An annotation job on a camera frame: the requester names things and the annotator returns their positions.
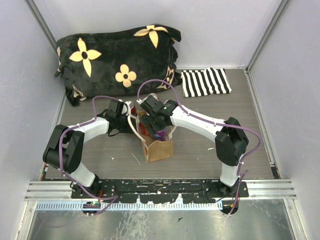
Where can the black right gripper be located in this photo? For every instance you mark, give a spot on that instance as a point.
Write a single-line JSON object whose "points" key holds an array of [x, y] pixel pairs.
{"points": [[146, 119]]}

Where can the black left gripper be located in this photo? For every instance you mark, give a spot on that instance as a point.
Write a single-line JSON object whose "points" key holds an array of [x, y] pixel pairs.
{"points": [[128, 130]]}

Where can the purple fanta can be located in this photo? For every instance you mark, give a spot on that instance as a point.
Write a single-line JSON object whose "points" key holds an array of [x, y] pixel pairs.
{"points": [[159, 135]]}

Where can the red cola can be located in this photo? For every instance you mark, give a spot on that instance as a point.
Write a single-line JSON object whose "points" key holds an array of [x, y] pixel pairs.
{"points": [[143, 129], [130, 105], [154, 95]]}

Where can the burlap watermelon canvas bag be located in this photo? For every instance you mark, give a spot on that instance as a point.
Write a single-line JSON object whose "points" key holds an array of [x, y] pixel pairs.
{"points": [[153, 150]]}

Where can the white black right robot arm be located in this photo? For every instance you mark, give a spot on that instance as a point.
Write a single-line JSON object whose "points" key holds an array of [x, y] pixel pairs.
{"points": [[230, 140]]}

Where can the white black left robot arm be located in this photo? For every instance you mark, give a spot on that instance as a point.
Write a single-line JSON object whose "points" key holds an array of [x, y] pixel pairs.
{"points": [[65, 147]]}

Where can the black white striped cloth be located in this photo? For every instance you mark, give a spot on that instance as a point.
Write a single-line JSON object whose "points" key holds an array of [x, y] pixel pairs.
{"points": [[209, 81]]}

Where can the black floral plush blanket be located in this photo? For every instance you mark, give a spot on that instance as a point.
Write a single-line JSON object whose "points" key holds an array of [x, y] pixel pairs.
{"points": [[117, 63]]}

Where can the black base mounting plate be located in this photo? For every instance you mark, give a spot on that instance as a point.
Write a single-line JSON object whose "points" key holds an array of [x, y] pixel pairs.
{"points": [[160, 191]]}

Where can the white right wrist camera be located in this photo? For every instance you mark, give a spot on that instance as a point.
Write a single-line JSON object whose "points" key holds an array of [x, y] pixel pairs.
{"points": [[140, 101]]}

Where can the white slotted cable duct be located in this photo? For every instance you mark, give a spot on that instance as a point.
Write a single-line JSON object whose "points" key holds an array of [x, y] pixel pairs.
{"points": [[82, 205]]}

